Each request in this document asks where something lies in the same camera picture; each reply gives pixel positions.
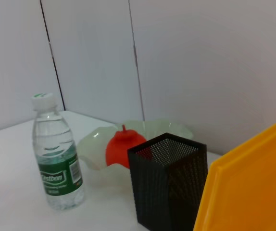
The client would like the yellow plastic bin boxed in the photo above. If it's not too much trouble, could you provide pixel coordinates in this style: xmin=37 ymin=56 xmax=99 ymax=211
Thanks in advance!
xmin=192 ymin=113 xmax=276 ymax=231

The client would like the clear green-label water bottle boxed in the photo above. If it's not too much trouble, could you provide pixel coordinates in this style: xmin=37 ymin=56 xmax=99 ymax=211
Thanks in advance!
xmin=31 ymin=92 xmax=86 ymax=211

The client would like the red-orange toy fruit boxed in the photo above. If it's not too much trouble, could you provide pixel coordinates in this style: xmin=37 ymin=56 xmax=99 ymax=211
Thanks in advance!
xmin=105 ymin=124 xmax=153 ymax=169

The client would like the clear wavy glass fruit plate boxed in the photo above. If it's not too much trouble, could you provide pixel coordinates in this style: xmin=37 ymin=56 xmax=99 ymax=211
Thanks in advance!
xmin=76 ymin=118 xmax=193 ymax=186

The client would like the black mesh pen holder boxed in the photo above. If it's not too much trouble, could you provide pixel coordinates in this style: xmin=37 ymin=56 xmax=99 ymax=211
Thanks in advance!
xmin=127 ymin=132 xmax=208 ymax=231

